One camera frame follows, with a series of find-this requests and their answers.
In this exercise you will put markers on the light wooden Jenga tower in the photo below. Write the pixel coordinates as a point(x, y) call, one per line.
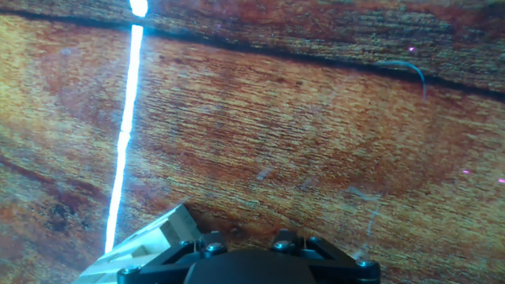
point(130, 254)

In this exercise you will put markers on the dark red wooden board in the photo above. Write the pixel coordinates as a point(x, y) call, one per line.
point(276, 138)

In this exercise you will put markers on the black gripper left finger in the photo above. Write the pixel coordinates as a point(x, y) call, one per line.
point(209, 240)

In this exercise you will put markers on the light wooden Jenga block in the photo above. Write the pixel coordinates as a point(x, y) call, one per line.
point(185, 225)

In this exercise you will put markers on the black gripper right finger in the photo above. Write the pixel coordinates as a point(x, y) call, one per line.
point(286, 236)

